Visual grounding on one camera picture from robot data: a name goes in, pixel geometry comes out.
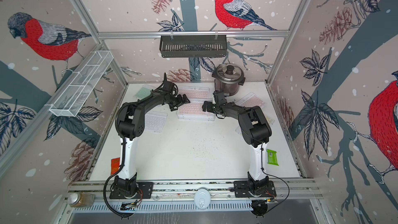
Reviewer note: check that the red packet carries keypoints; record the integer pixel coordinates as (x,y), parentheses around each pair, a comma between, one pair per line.
(115,163)

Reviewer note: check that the black hanging basket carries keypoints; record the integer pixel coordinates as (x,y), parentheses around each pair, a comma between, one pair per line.
(193,46)

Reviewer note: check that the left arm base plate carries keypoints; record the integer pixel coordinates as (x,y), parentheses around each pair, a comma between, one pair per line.
(122,189)

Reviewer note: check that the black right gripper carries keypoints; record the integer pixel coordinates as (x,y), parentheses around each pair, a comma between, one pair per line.
(209,109)

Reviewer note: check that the pink keyboard front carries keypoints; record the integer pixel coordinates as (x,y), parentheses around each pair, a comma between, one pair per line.
(194,112)

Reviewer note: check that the yellow keyboard right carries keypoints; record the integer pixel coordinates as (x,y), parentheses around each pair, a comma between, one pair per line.
(269,119)

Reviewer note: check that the white round cap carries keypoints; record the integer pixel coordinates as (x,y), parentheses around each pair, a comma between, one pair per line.
(202,199)

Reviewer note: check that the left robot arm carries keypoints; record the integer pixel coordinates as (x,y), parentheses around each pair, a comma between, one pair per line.
(130,124)

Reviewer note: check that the steel rice cooker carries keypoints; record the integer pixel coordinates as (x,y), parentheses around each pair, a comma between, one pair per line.
(228,78)

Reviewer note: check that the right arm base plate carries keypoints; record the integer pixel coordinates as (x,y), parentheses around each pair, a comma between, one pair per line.
(257,189)

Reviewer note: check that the aluminium front rail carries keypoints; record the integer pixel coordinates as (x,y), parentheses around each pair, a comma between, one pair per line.
(221,189)

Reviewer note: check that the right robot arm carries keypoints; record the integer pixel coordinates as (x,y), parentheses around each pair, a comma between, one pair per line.
(255,131)

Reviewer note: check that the green keyboard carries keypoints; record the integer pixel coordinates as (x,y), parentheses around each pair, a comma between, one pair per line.
(144,91)

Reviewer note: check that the pink keyboard right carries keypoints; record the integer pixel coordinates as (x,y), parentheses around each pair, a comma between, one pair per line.
(251,100)

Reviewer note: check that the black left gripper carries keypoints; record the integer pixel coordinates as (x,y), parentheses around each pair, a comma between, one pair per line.
(185,99)

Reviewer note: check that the green packet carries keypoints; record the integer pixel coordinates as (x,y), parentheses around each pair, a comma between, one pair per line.
(272,157)

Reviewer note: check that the glass jar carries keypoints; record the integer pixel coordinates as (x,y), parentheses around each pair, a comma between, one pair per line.
(77,199)

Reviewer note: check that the pink keyboard back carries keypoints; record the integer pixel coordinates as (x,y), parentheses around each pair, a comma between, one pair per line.
(194,92)

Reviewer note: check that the pink keyboard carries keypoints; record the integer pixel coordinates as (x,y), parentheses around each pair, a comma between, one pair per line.
(251,100)
(194,92)
(194,112)

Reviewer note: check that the white keyboard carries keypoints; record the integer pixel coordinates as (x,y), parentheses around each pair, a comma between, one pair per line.
(155,121)

